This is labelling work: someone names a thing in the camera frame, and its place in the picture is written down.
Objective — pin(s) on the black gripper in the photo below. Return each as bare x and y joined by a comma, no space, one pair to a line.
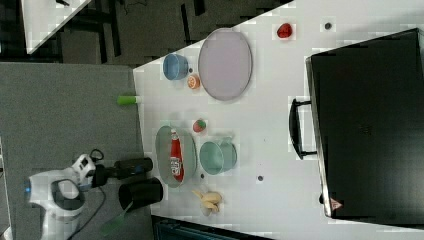
101,175

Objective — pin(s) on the red ketchup bottle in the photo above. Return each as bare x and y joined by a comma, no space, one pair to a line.
176,161

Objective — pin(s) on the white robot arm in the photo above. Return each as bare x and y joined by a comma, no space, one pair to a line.
60,194

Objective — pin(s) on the green strainer basket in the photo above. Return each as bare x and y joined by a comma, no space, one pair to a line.
163,154

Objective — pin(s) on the black cylinder holder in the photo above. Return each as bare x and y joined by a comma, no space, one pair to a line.
140,194

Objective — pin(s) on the green spatula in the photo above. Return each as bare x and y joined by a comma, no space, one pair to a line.
113,224

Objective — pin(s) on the green marker tube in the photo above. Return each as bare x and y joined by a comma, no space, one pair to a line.
128,100

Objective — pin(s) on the red green strawberry toy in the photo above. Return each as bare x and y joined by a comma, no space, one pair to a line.
199,125

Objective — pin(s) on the yellow banana bunch toy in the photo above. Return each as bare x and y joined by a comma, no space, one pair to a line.
209,201

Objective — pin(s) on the green mug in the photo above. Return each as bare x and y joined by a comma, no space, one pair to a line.
217,157

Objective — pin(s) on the blue bowl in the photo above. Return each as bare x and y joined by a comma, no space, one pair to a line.
175,67

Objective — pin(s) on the white side table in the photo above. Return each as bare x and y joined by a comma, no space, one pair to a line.
43,18

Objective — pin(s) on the grey round plate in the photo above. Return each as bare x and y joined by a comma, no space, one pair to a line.
225,64

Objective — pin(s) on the black microwave oven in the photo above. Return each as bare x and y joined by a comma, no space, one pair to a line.
368,119

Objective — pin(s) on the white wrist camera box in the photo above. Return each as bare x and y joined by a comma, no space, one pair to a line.
84,168

